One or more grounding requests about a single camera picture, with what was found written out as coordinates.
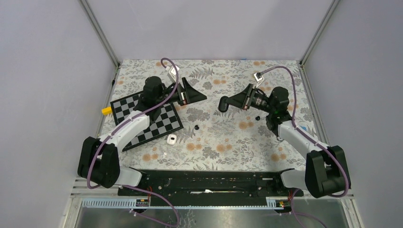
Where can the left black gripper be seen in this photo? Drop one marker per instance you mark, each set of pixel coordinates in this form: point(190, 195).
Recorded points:
point(191, 95)

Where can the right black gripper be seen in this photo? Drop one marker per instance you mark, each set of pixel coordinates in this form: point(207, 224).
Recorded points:
point(242, 100)

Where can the white earbud case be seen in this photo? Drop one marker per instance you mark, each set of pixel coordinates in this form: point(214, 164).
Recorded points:
point(171, 139)

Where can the black earbud charging case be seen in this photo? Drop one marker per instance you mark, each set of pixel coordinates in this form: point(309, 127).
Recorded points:
point(223, 105)

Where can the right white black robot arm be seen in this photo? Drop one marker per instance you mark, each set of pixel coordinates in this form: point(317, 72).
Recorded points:
point(326, 171)

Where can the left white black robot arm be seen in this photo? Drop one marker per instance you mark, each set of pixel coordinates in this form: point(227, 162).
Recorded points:
point(99, 158)

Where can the floral table mat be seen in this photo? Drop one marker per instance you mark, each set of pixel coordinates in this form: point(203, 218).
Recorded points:
point(234, 140)

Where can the black white checkerboard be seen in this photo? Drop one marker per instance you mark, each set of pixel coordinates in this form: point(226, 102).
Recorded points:
point(167, 122)

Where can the yellow block left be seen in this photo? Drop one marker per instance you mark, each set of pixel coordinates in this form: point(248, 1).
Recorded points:
point(106, 111)

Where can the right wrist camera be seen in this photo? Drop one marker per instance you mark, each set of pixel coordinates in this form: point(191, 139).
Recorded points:
point(258, 77)

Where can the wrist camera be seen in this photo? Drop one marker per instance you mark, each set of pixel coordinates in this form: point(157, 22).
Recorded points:
point(172, 71)
point(258, 77)

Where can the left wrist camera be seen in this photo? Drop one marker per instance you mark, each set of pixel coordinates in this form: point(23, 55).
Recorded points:
point(172, 71)

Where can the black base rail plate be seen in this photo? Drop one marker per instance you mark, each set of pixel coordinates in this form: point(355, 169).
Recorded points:
point(215, 188)

